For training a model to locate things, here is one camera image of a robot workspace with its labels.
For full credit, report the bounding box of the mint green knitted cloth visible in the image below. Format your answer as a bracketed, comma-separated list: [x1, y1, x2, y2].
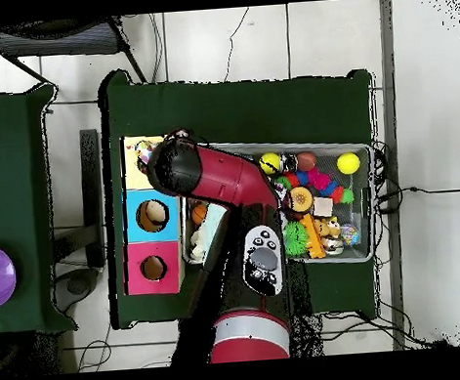
[196, 201, 233, 268]

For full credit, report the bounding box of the multicoloured rope toy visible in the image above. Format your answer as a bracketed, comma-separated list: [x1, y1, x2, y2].
[126, 137, 167, 175]

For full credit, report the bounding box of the wooden box with three holes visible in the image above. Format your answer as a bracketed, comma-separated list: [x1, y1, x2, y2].
[113, 132, 194, 297]

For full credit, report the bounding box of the silver mesh bin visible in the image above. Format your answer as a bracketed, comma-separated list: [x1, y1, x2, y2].
[173, 130, 381, 275]

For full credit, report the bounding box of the small orange basketball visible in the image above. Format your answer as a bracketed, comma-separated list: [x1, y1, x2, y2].
[190, 203, 210, 226]

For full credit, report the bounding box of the plain yellow ball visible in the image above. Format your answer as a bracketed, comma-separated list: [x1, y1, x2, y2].
[335, 150, 362, 177]
[258, 151, 283, 176]

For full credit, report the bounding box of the toy hamburger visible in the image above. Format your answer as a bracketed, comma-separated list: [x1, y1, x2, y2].
[286, 185, 314, 213]

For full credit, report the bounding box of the small brown football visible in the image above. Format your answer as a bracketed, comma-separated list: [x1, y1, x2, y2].
[295, 150, 318, 174]

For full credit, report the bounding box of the plain wooden cube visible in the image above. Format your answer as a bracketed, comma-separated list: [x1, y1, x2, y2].
[310, 194, 336, 219]

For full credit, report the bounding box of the black standing panel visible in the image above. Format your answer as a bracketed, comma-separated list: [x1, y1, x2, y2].
[77, 128, 108, 268]

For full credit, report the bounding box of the grey round stand base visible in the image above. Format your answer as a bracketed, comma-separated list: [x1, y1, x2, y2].
[51, 267, 103, 314]

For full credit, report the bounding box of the dark green side table cloth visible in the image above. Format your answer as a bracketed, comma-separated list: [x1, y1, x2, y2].
[0, 81, 78, 337]

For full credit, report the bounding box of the black metal chair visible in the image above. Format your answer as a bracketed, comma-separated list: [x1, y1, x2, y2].
[0, 13, 147, 94]

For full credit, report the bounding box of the black power cable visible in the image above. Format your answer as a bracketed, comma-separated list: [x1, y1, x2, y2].
[375, 182, 460, 200]

